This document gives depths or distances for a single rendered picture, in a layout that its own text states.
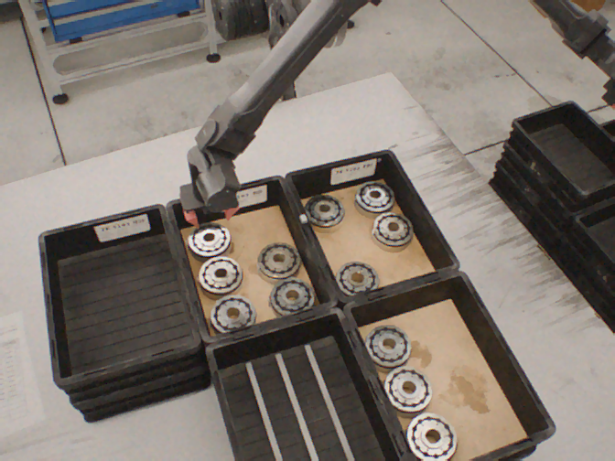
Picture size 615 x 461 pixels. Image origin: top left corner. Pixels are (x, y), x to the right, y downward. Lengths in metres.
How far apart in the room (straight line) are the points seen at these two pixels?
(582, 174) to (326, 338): 1.33
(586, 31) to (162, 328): 1.11
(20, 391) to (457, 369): 1.01
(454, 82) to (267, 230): 2.06
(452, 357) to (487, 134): 1.90
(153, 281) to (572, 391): 1.04
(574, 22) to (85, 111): 2.46
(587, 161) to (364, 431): 1.50
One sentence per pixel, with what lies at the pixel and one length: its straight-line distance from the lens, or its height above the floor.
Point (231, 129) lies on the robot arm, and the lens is 1.05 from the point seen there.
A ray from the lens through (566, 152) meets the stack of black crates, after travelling 2.44.
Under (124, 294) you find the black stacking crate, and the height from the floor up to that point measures 0.83.
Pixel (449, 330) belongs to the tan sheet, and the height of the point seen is 0.83.
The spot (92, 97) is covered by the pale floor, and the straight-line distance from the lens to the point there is 3.31.
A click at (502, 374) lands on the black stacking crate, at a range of 1.36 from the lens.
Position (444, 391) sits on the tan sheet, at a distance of 1.35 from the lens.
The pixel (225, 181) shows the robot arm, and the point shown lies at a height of 1.27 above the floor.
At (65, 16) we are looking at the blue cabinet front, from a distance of 3.10.
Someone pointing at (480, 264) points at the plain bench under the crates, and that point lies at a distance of 1.71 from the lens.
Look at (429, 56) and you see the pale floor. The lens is 3.55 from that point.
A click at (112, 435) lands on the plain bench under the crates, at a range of 1.47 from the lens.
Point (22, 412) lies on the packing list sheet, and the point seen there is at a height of 0.70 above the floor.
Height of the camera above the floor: 2.05
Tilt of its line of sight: 53 degrees down
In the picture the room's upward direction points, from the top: 3 degrees clockwise
